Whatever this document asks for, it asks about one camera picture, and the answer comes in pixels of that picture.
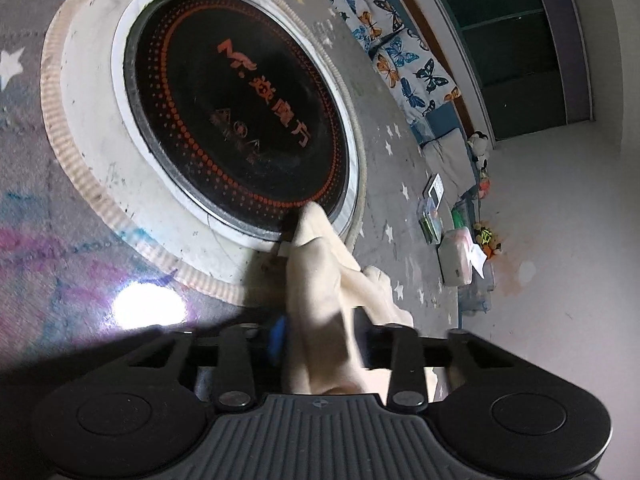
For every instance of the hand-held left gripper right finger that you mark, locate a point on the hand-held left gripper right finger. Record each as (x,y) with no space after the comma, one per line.
(380,350)

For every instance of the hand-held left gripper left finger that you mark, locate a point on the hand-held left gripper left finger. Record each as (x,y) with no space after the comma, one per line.
(277,340)

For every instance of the cream pants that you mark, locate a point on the cream pants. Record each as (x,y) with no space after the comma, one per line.
(320,285)

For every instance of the clear plastic storage box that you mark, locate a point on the clear plastic storage box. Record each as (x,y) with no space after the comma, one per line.
(477,290)

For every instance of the white box with pink cloth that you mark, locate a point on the white box with pink cloth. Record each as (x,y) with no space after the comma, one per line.
(457,257)

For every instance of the yellow and orange toys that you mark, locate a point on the yellow and orange toys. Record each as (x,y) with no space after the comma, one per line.
(487,240)

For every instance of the green bowl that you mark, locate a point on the green bowl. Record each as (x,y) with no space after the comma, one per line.
(459,216)

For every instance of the white flat device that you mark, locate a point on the white flat device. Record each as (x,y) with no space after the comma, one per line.
(434,190)

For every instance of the orange plush toy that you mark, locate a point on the orange plush toy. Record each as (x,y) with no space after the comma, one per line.
(485,187)

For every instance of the plain grey pillow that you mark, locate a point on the plain grey pillow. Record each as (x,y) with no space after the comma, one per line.
(455,160)

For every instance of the black and white plush toy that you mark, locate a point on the black and white plush toy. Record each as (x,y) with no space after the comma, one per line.
(479,150)

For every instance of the round black induction cooker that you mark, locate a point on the round black induction cooker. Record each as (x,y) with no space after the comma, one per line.
(200,85)

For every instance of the dark window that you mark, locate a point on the dark window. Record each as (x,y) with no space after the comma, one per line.
(510,50)

